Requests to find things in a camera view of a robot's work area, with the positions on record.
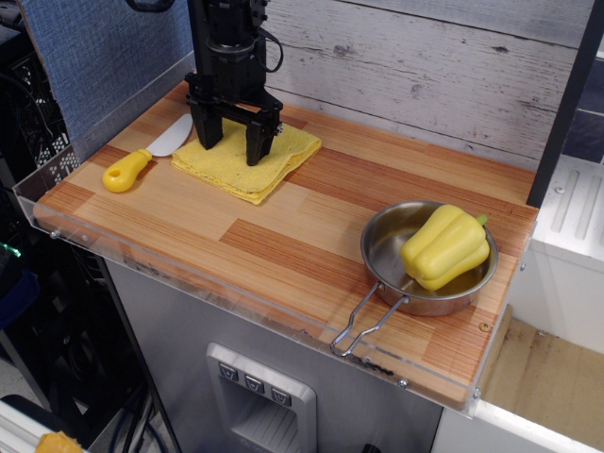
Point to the yellow cloth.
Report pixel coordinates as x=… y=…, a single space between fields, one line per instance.
x=224 y=165

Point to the small steel pan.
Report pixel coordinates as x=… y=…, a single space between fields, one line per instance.
x=381 y=241

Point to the silver toy fridge cabinet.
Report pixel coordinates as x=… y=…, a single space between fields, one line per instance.
x=173 y=328

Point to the white ridged side unit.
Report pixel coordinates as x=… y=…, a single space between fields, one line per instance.
x=559 y=285

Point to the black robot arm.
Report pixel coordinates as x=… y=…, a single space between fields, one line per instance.
x=244 y=27

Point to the black right shelf post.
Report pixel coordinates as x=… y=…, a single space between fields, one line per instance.
x=577 y=80

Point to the clear acrylic table guard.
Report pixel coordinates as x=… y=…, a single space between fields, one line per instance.
x=294 y=262

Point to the yellow toy bell pepper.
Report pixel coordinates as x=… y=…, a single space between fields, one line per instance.
x=450 y=243

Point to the blue fabric partition panel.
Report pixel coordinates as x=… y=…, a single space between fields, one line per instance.
x=106 y=62

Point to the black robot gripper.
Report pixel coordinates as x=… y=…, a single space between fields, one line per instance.
x=249 y=104

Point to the grey dispenser panel with buttons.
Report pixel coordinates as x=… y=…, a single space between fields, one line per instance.
x=262 y=409

